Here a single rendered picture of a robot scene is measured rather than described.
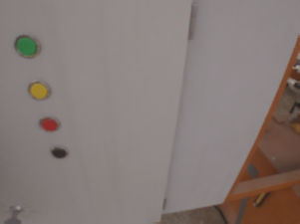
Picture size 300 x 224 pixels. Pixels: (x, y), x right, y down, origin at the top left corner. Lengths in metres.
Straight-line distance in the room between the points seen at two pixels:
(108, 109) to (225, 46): 0.19
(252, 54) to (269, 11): 0.07
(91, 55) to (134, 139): 0.15
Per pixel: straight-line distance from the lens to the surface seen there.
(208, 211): 1.42
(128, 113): 0.30
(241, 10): 0.31
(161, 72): 0.27
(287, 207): 0.96
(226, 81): 0.34
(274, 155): 0.97
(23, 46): 0.26
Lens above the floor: 1.22
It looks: 35 degrees down
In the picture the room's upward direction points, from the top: 3 degrees clockwise
